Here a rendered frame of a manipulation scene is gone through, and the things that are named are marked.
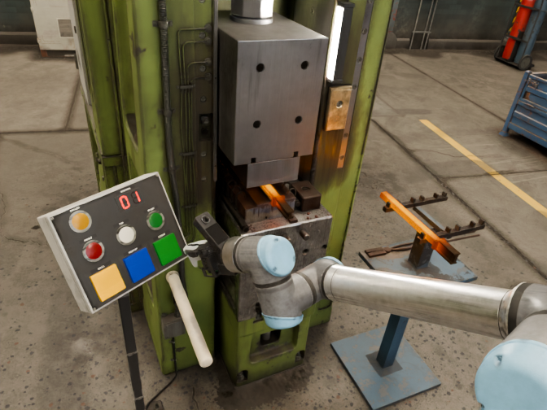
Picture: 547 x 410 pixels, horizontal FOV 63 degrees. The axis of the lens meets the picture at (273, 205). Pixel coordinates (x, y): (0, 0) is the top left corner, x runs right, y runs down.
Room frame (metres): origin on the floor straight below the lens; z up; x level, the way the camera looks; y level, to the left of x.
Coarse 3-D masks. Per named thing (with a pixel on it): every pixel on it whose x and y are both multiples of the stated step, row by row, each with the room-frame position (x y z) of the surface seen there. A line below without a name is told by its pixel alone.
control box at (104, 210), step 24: (120, 192) 1.03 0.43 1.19; (144, 192) 1.07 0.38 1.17; (48, 216) 0.87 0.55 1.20; (72, 216) 0.91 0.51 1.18; (96, 216) 0.95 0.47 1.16; (120, 216) 0.99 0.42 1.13; (144, 216) 1.03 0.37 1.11; (168, 216) 1.08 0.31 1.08; (48, 240) 0.89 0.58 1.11; (72, 240) 0.87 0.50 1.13; (96, 240) 0.91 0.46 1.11; (120, 240) 0.95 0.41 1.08; (144, 240) 0.99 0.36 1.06; (72, 264) 0.84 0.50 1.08; (96, 264) 0.87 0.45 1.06; (120, 264) 0.91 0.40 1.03; (168, 264) 0.99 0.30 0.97; (72, 288) 0.84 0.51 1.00
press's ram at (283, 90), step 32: (224, 32) 1.38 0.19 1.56; (256, 32) 1.41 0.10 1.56; (288, 32) 1.45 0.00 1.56; (224, 64) 1.37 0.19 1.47; (256, 64) 1.31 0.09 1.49; (288, 64) 1.36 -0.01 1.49; (320, 64) 1.41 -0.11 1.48; (224, 96) 1.37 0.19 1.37; (256, 96) 1.31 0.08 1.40; (288, 96) 1.37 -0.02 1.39; (320, 96) 1.42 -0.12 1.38; (224, 128) 1.37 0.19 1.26; (256, 128) 1.32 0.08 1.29; (288, 128) 1.37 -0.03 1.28; (256, 160) 1.32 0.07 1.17
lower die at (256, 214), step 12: (228, 168) 1.59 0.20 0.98; (228, 180) 1.50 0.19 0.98; (252, 192) 1.41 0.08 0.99; (264, 192) 1.40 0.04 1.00; (240, 204) 1.35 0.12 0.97; (252, 204) 1.34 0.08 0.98; (264, 204) 1.34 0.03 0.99; (252, 216) 1.32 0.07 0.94; (264, 216) 1.34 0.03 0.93; (276, 216) 1.36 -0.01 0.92
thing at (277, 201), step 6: (264, 186) 1.43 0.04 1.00; (270, 186) 1.43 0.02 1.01; (270, 192) 1.39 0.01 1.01; (276, 192) 1.40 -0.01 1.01; (276, 198) 1.34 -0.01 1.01; (282, 198) 1.35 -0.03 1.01; (276, 204) 1.34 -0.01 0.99; (282, 204) 1.31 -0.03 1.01; (288, 204) 1.31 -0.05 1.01; (282, 210) 1.31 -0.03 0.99; (288, 210) 1.28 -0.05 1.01; (288, 216) 1.27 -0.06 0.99
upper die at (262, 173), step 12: (240, 168) 1.36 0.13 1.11; (252, 168) 1.31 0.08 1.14; (264, 168) 1.33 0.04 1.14; (276, 168) 1.36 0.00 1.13; (288, 168) 1.38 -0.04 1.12; (240, 180) 1.36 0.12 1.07; (252, 180) 1.32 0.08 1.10; (264, 180) 1.34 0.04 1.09; (276, 180) 1.36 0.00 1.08; (288, 180) 1.38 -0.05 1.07
